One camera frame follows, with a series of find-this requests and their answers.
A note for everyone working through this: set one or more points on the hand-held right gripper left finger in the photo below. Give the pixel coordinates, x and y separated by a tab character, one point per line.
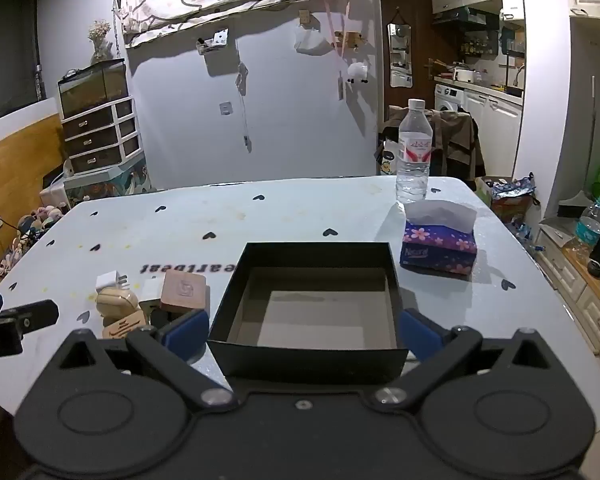
186	332

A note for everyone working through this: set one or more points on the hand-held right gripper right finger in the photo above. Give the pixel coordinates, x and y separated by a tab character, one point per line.
422	332

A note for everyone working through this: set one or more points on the wooden block pink face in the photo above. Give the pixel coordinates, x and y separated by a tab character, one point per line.
184	291

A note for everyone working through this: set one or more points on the wooden stand with white knob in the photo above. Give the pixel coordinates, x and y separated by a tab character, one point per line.
123	325

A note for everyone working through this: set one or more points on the beige earbud case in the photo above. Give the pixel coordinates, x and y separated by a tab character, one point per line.
117	305

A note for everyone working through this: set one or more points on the white charger plug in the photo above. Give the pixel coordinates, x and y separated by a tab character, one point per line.
109	281

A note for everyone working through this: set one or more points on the black cardboard box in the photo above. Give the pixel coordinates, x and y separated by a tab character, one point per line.
305	310

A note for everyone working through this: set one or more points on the pile of plush toys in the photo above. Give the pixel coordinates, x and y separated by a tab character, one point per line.
27	232

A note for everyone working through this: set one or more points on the purple floral tissue pack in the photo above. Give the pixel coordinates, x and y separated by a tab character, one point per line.
437	250

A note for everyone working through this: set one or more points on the low white cabinet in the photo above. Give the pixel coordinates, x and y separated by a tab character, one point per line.
575	280

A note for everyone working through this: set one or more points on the blue patterned snack bag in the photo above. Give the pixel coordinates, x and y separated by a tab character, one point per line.
512	192

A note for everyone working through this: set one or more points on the clear water bottle red label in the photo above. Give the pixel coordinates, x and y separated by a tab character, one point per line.
414	160

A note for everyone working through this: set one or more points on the black computer mouse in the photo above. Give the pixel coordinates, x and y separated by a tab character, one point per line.
596	267

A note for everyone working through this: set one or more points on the white drawer unit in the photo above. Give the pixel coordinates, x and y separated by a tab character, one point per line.
100	135

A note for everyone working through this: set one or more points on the brown jacket on chair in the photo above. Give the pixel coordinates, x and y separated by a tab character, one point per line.
452	140

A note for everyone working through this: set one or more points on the clear water bottle teal label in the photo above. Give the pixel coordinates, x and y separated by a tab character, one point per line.
590	225

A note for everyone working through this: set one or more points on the glass fish tank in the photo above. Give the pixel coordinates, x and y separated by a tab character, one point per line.
92	87

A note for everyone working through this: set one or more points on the washing machine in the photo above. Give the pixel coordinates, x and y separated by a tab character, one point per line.
449	99

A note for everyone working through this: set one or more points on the white sheep toy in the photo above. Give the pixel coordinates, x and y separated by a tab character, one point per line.
358	71

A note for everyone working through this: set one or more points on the dried flower bouquet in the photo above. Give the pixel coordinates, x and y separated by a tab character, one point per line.
99	35

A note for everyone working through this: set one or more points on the white face mask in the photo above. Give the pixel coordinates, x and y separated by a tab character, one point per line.
311	42

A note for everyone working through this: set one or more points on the wall mirror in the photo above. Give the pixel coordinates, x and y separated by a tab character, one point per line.
400	55

